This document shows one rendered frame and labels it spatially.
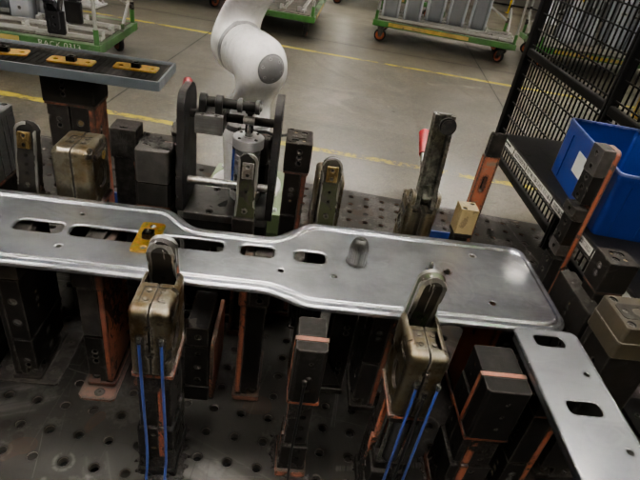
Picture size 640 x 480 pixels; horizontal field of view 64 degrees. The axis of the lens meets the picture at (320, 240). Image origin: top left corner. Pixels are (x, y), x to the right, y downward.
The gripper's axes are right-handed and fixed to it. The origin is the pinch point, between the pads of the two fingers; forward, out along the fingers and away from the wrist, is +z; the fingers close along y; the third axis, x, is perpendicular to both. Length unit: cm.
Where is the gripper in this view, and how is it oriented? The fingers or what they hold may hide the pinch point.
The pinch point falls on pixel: (66, 23)
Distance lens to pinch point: 114.7
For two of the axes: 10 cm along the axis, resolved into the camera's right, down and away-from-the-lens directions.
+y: 0.6, 5.6, -8.3
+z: -1.4, 8.3, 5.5
